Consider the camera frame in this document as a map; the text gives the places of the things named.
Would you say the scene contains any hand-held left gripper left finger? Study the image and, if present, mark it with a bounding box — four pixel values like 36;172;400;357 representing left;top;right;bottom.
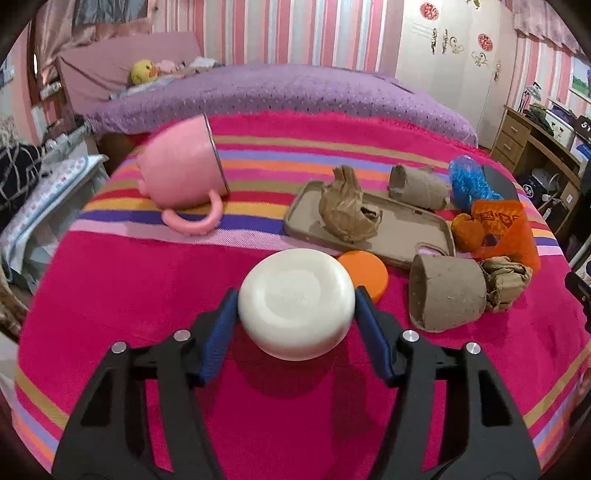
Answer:
52;287;241;480

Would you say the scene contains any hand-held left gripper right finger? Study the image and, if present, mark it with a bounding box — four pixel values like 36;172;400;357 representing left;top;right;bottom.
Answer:
353;286;541;480

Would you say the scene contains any white round soap bar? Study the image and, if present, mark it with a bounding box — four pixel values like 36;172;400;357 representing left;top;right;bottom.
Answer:
238;248;356;361

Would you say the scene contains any pink cup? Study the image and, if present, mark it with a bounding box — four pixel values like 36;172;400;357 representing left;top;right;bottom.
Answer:
137;113;230;237

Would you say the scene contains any orange round lid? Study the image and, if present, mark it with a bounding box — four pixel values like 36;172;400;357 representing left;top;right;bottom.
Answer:
337;250;389;304

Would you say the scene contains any large cardboard tube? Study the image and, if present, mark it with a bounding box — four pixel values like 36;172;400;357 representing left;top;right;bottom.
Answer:
409;254;488;332

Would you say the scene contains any pink striped blanket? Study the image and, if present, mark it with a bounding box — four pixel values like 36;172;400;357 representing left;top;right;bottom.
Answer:
11;113;591;480

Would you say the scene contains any beige phone case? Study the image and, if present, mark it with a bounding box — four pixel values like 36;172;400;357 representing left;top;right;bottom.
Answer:
283;180;457;271

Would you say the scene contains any large crumpled brown paper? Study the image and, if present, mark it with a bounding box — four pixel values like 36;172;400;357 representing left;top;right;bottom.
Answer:
318;165;384;243

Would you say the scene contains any small crumpled brown paper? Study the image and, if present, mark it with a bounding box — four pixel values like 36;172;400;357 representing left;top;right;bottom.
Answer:
480;257;533;313

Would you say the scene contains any flattened cardboard tube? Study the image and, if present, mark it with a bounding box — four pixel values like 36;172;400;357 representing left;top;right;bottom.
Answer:
388;165;452;210

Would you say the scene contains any orange plastic wrapper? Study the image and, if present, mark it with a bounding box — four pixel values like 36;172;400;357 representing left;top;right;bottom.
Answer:
471;198;541;273

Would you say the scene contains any blue mesh scrubber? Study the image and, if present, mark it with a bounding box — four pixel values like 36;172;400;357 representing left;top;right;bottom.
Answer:
448;154;504;213

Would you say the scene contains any black flat device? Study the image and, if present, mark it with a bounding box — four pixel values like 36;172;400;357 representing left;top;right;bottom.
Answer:
480;164;520;201

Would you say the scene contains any wooden desk with drawers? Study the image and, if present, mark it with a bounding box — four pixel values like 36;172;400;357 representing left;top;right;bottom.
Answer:
489;105;591;241

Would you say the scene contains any purple dotted bedspread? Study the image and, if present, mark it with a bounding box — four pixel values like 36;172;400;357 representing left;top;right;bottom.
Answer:
85;64;478;146

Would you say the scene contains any dark patterned cloth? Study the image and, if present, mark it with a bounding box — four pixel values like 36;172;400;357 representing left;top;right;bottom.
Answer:
0;143;44;232

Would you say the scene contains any white wardrobe with decals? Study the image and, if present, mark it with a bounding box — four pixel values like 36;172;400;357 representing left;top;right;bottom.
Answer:
394;0;518;148

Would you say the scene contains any yellow duck plush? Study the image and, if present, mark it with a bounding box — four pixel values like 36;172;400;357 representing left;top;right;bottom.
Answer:
129;59;160;86

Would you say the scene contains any pink headboard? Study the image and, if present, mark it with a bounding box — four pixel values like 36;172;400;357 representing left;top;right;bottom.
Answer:
58;31;206;114

